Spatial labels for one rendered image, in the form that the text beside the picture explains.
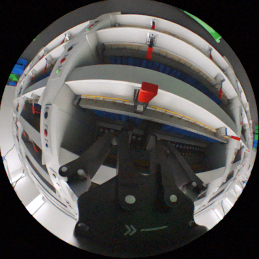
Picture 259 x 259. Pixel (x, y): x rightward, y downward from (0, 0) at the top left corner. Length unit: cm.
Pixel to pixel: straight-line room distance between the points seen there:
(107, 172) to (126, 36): 33
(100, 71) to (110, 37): 16
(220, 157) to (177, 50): 47
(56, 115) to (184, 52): 36
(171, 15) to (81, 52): 44
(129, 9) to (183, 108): 52
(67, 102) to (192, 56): 36
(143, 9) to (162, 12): 9
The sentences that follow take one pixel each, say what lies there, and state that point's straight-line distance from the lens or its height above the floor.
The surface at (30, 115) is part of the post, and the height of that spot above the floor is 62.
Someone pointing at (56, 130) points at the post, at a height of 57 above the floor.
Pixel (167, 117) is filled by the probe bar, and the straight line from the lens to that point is 17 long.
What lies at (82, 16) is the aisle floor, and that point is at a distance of 63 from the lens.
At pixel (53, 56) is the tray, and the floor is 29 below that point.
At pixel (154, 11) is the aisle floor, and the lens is 52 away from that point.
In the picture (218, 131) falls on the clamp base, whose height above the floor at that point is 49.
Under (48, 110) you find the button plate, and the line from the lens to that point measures 21.
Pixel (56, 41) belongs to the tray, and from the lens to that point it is 70.
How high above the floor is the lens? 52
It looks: 7 degrees up
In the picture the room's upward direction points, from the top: 168 degrees counter-clockwise
